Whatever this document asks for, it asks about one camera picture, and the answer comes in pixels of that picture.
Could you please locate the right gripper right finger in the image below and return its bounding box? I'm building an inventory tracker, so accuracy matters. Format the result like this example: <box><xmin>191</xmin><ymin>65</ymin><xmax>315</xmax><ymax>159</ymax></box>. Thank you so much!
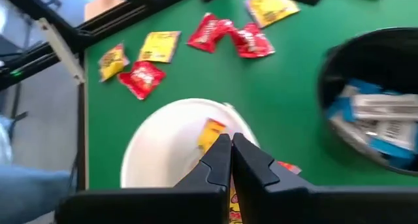
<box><xmin>232</xmin><ymin>133</ymin><xmax>418</xmax><ymax>224</ymax></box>

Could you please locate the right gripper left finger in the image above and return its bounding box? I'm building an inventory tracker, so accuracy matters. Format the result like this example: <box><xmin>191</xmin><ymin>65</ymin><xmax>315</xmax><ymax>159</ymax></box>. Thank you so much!
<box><xmin>55</xmin><ymin>134</ymin><xmax>233</xmax><ymax>224</ymax></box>

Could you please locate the white plastic bucket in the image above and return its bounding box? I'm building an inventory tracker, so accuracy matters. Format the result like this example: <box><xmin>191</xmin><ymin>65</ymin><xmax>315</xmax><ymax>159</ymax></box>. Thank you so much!
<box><xmin>120</xmin><ymin>98</ymin><xmax>261</xmax><ymax>189</ymax></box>

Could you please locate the yellow Sour Patch candy pack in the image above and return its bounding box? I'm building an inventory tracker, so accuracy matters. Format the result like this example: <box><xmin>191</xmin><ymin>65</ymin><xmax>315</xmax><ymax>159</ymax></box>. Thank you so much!
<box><xmin>97</xmin><ymin>42</ymin><xmax>131</xmax><ymax>84</ymax></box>
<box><xmin>244</xmin><ymin>0</ymin><xmax>300</xmax><ymax>29</ymax></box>
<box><xmin>197</xmin><ymin>118</ymin><xmax>244</xmax><ymax>224</ymax></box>
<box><xmin>137</xmin><ymin>30</ymin><xmax>182</xmax><ymax>64</ymax></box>

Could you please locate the blue white candy wrapper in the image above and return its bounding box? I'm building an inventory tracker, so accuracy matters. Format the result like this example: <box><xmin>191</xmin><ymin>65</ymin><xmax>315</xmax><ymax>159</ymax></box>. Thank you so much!
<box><xmin>351</xmin><ymin>93</ymin><xmax>418</xmax><ymax>121</ymax></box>
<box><xmin>372</xmin><ymin>120</ymin><xmax>418</xmax><ymax>155</ymax></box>
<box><xmin>326</xmin><ymin>78</ymin><xmax>386</xmax><ymax>123</ymax></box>

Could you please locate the red Skittles candy pack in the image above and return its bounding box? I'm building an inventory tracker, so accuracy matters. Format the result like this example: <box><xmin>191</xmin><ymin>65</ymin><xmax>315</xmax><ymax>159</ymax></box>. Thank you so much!
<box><xmin>186</xmin><ymin>12</ymin><xmax>236</xmax><ymax>54</ymax></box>
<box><xmin>117</xmin><ymin>60</ymin><xmax>167</xmax><ymax>101</ymax></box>
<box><xmin>277</xmin><ymin>161</ymin><xmax>302</xmax><ymax>175</ymax></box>
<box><xmin>228</xmin><ymin>21</ymin><xmax>276</xmax><ymax>59</ymax></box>

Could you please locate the green table mat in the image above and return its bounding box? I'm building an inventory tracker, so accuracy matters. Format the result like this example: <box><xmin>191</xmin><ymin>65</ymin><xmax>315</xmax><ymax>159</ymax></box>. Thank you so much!
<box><xmin>84</xmin><ymin>0</ymin><xmax>418</xmax><ymax>189</ymax></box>

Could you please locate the person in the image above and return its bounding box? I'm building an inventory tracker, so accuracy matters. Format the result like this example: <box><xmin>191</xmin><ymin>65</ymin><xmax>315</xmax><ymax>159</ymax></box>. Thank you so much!
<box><xmin>0</xmin><ymin>114</ymin><xmax>78</xmax><ymax>224</ymax></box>

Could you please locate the black plastic bucket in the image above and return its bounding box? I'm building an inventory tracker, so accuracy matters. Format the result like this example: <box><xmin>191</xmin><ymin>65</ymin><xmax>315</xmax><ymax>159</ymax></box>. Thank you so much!
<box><xmin>317</xmin><ymin>27</ymin><xmax>418</xmax><ymax>178</ymax></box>

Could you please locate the silver metal bracket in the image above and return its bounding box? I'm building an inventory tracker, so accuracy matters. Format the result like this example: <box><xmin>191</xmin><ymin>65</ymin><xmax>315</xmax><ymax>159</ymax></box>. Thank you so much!
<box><xmin>36</xmin><ymin>17</ymin><xmax>86</xmax><ymax>85</ymax></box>

